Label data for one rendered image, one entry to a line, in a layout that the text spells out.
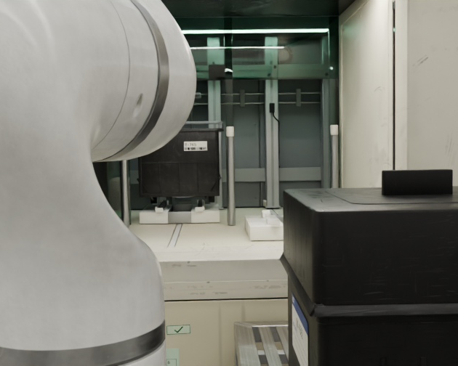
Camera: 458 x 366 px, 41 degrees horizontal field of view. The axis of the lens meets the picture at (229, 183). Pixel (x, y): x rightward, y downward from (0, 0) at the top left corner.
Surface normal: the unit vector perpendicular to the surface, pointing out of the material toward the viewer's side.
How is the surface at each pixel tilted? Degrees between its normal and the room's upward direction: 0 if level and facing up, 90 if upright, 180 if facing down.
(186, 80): 98
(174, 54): 76
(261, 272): 90
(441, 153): 90
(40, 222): 122
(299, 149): 90
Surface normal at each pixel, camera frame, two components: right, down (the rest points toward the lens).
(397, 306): 0.00, -0.44
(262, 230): 0.04, 0.06
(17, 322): -0.25, 0.11
